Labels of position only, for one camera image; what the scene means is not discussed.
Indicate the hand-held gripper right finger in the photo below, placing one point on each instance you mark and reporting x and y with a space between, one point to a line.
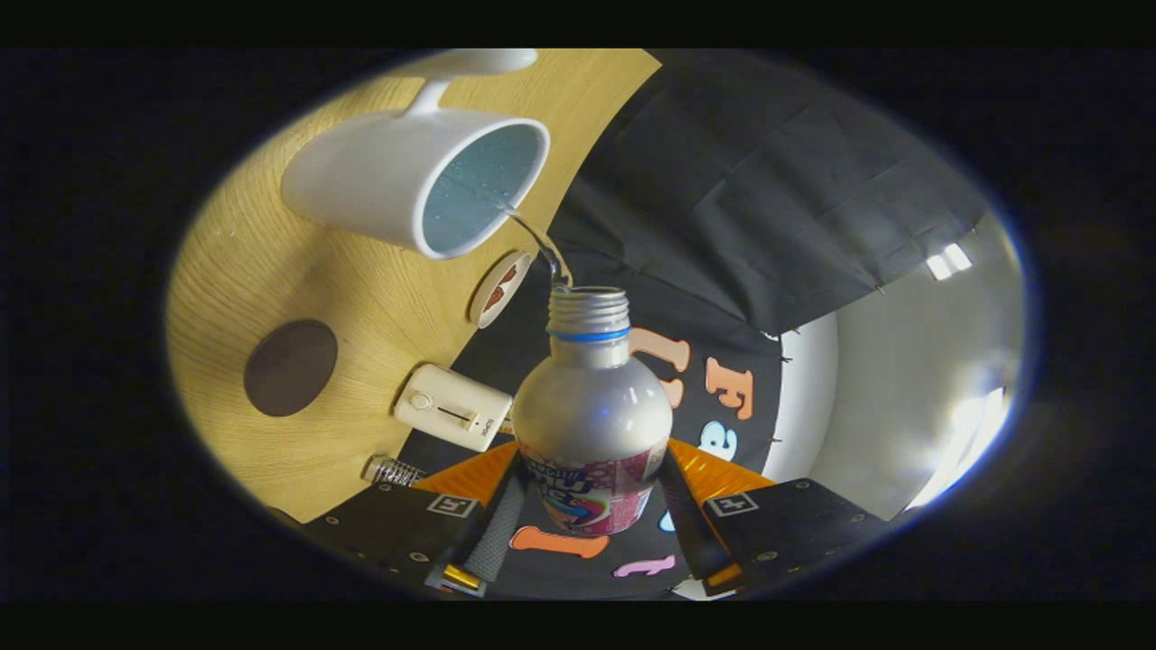
691 533

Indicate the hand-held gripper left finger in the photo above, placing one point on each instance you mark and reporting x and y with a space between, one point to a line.
501 533

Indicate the silver juice bottle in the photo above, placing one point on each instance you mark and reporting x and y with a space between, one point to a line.
591 415

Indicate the brown round coaster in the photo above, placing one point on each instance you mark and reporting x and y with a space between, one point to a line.
291 367

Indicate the clear juice stream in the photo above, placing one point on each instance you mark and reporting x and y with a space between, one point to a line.
542 246

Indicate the white cup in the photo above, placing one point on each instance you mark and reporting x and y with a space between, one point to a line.
361 181

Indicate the white toaster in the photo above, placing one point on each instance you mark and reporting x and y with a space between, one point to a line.
452 406

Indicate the white plate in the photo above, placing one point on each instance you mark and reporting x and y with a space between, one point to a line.
480 314

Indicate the red food pieces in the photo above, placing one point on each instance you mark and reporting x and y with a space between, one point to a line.
499 291

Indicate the wooden table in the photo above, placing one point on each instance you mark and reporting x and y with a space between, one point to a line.
226 271

